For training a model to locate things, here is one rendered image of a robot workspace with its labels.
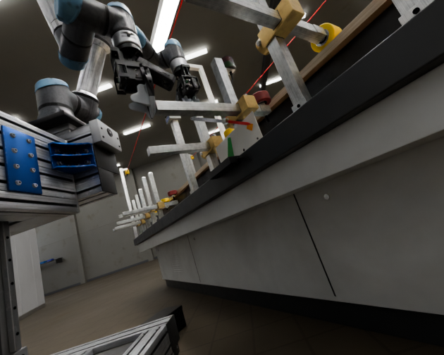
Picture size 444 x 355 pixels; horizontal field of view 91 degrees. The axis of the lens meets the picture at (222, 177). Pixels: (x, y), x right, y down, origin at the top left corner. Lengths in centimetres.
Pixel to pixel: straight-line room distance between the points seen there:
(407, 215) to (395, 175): 11
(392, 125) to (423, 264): 42
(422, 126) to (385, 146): 6
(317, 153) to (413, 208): 30
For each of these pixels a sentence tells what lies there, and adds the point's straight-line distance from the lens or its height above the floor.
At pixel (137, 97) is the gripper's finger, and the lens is 63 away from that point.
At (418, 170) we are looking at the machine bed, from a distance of 74.
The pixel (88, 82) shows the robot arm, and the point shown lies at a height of 131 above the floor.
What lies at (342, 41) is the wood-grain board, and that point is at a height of 87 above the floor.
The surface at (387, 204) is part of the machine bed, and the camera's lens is 78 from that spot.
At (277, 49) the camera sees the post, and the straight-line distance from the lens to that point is 70.
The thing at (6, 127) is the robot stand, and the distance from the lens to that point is 80.
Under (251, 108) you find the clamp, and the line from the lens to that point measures 76.
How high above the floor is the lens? 49
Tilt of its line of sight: 12 degrees up
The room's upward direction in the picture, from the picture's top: 19 degrees counter-clockwise
